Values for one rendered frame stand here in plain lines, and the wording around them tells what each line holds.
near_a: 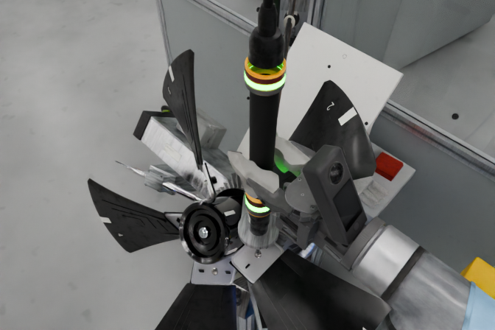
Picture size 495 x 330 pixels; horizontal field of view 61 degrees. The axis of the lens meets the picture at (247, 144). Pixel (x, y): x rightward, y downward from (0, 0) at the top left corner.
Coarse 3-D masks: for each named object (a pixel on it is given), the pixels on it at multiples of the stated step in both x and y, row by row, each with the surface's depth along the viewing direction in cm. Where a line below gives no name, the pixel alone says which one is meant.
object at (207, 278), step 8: (232, 256) 86; (200, 264) 84; (208, 264) 85; (216, 264) 85; (224, 264) 86; (192, 272) 84; (208, 272) 85; (224, 272) 86; (232, 272) 87; (192, 280) 84; (200, 280) 85; (208, 280) 86; (216, 280) 86; (224, 280) 87; (232, 280) 87
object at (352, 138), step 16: (320, 96) 77; (336, 96) 73; (320, 112) 75; (336, 112) 71; (304, 128) 77; (320, 128) 73; (336, 128) 70; (352, 128) 67; (304, 144) 74; (320, 144) 70; (336, 144) 68; (352, 144) 66; (368, 144) 64; (352, 160) 65; (368, 160) 63; (288, 176) 73; (352, 176) 64; (368, 176) 62
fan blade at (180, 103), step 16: (176, 64) 86; (192, 64) 80; (176, 80) 87; (192, 80) 80; (176, 96) 89; (192, 96) 80; (176, 112) 94; (192, 112) 81; (192, 128) 83; (192, 144) 86
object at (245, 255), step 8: (248, 248) 80; (272, 248) 81; (280, 248) 81; (240, 256) 79; (248, 256) 80; (264, 256) 80; (272, 256) 80; (240, 264) 79; (256, 264) 79; (264, 264) 79; (248, 272) 78; (256, 272) 78
